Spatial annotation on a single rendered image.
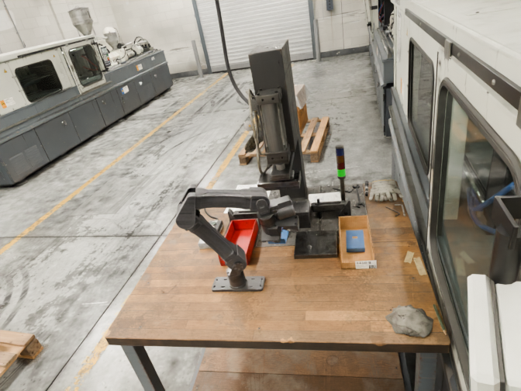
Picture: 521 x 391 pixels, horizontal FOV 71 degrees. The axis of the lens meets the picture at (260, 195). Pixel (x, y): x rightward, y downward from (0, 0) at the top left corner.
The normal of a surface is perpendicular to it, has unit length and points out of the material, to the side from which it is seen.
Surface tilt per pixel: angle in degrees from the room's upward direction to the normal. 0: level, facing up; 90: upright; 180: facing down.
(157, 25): 90
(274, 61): 90
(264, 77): 90
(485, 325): 7
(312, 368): 0
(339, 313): 0
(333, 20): 90
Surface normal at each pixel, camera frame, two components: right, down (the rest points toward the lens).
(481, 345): -0.28, -0.86
